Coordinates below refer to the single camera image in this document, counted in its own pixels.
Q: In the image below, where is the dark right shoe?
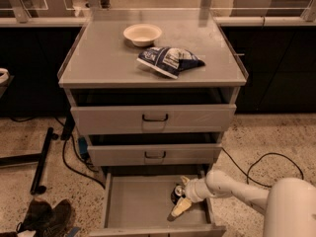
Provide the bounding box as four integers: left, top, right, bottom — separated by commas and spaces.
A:
37, 199, 72, 237

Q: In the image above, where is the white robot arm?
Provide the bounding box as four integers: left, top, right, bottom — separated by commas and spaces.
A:
168, 169, 316, 237

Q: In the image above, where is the grey drawer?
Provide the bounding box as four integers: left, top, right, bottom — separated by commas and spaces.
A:
88, 132, 221, 166
70, 88, 238, 136
89, 165, 226, 237

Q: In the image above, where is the white object at left edge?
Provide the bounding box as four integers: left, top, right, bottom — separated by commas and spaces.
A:
0, 68, 10, 86

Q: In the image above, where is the dark shoe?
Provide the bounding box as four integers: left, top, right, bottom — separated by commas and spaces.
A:
17, 198, 52, 233
37, 199, 72, 237

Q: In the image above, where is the dark left shoe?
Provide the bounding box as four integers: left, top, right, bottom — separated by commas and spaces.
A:
17, 198, 52, 233

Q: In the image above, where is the black middle drawer handle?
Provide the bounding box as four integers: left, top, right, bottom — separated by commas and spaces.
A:
144, 151, 166, 159

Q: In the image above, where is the grey bottom drawer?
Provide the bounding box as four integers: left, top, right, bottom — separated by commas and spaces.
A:
89, 165, 226, 237

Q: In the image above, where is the white paper bowl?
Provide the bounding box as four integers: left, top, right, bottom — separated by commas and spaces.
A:
123, 24, 162, 47

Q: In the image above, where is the black floor cable right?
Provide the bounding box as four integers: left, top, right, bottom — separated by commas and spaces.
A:
222, 147, 305, 190

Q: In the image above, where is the black top drawer handle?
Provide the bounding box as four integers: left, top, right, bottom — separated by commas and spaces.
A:
142, 114, 169, 122

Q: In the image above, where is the blue white chip bag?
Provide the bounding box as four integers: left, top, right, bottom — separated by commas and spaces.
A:
137, 46, 205, 79

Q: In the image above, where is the black metal stand base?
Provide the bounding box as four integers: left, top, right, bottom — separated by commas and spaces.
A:
0, 127, 58, 196

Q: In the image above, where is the black drawer handle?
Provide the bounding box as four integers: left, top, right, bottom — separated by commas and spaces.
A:
142, 114, 169, 122
144, 151, 166, 159

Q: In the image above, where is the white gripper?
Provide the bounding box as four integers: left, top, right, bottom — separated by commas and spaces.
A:
167, 176, 209, 221

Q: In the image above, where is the grey drawer cabinet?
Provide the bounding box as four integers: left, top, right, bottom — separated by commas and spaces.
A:
57, 8, 250, 180

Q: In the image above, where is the grey top drawer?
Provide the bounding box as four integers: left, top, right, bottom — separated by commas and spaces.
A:
70, 88, 238, 136

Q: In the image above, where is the black floor cable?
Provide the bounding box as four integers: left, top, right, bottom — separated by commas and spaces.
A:
222, 147, 305, 190
9, 116, 107, 190

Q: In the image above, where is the black floor cable left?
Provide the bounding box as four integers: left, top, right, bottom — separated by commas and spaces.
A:
9, 116, 107, 190

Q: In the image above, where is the blue pepsi can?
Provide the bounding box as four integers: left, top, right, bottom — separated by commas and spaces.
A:
171, 184, 185, 204

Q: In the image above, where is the grey middle drawer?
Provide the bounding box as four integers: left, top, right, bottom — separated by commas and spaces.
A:
88, 132, 221, 166

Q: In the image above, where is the blue tape on floor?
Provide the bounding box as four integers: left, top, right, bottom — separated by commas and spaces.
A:
65, 227, 80, 237

